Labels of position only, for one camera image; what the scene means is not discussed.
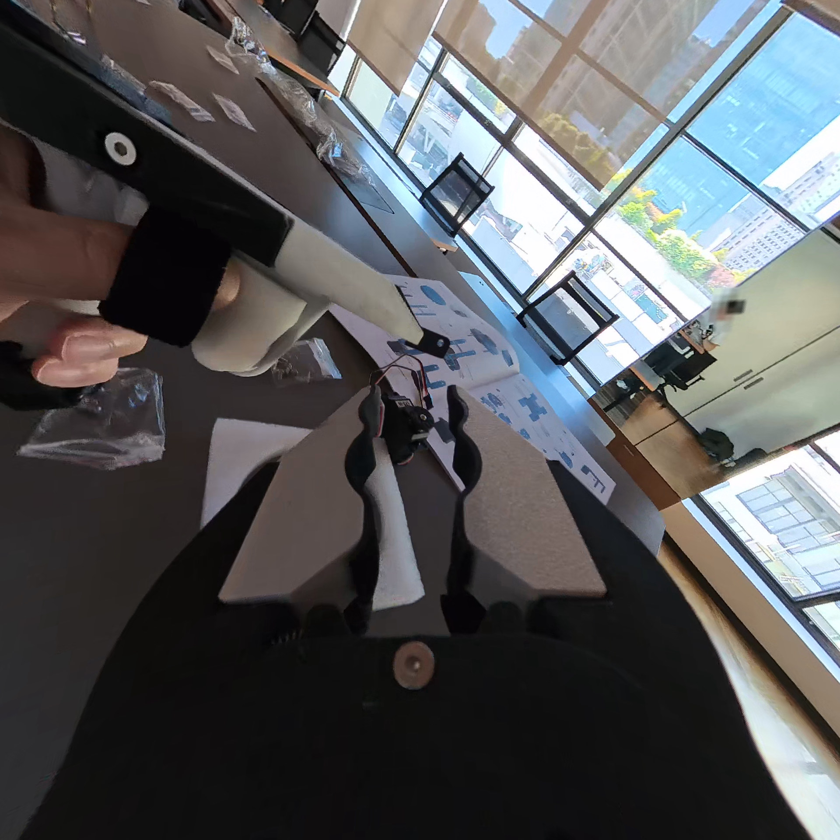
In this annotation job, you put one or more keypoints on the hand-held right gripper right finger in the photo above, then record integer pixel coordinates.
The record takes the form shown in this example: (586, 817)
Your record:
(531, 525)

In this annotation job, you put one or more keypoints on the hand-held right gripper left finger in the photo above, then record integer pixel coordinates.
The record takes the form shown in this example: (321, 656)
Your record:
(302, 525)

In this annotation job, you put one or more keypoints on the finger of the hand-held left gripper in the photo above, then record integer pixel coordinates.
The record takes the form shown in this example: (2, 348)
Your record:
(354, 282)

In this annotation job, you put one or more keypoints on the white foam square with hole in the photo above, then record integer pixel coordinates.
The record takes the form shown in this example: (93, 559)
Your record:
(243, 453)

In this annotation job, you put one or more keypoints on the small black plastic part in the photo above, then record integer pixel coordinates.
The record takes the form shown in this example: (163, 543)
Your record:
(430, 342)

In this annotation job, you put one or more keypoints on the small clear zip bag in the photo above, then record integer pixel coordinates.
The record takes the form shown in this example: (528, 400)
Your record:
(98, 420)

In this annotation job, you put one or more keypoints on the dark brown desk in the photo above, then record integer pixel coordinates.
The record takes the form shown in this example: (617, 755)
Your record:
(65, 558)

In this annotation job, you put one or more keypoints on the person's left hand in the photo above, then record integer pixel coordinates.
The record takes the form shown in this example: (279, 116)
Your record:
(59, 256)

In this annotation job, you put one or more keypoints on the scattered clear screw bags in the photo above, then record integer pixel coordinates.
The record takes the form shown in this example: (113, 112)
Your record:
(305, 361)

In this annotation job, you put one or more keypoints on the printed instruction sheet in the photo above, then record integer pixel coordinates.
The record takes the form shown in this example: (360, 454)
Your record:
(485, 354)

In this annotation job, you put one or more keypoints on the large clear plastic bag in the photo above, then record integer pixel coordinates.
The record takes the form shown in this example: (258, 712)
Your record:
(315, 124)
(246, 39)

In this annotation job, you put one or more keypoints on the dark backpack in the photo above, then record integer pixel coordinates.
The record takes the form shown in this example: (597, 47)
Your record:
(717, 445)

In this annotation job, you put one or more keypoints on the black office chair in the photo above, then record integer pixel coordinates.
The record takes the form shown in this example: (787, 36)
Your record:
(679, 364)

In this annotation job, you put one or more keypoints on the white cabinet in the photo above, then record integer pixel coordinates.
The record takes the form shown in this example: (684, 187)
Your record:
(787, 328)

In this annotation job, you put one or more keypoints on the window wall with blinds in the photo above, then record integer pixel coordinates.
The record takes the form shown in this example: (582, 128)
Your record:
(656, 131)

